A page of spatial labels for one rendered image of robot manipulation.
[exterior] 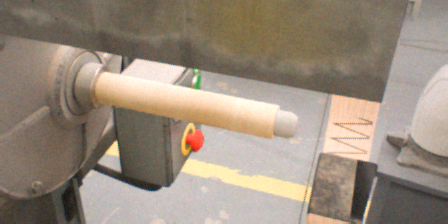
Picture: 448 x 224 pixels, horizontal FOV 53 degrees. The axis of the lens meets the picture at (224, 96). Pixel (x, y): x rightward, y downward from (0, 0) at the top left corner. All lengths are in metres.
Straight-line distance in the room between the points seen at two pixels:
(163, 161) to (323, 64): 0.60
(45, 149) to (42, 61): 0.09
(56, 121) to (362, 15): 0.35
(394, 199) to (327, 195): 1.00
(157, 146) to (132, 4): 0.56
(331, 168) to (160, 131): 0.44
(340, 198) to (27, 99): 0.28
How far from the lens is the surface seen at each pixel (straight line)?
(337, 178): 0.34
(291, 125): 0.41
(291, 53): 0.21
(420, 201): 1.32
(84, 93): 0.47
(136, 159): 0.81
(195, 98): 0.43
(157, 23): 0.22
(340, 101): 0.45
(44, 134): 0.47
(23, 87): 0.44
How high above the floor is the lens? 1.50
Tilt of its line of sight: 33 degrees down
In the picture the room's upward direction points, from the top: 2 degrees clockwise
